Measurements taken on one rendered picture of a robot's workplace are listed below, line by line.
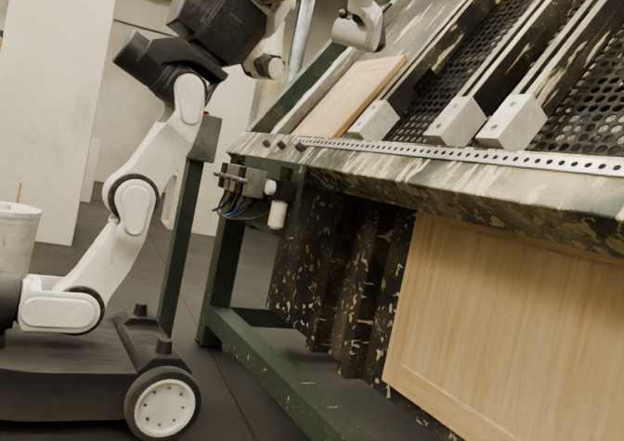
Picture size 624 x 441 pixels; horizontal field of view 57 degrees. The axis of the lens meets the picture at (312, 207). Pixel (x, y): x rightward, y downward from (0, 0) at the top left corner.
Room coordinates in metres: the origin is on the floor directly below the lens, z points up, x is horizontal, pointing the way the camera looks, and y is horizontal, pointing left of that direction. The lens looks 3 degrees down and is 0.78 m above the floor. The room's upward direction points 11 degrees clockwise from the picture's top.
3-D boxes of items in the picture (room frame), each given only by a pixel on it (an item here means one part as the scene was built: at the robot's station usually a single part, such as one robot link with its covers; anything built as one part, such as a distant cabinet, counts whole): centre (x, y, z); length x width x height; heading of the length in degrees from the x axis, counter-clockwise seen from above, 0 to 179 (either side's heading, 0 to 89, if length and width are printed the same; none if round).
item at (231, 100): (5.87, 1.17, 1.03); 0.60 x 0.58 x 2.05; 22
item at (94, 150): (6.42, 2.78, 0.36); 0.58 x 0.45 x 0.72; 112
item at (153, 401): (1.50, 0.29, 0.10); 0.20 x 0.05 x 0.20; 118
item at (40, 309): (1.61, 0.65, 0.28); 0.21 x 0.20 x 0.13; 118
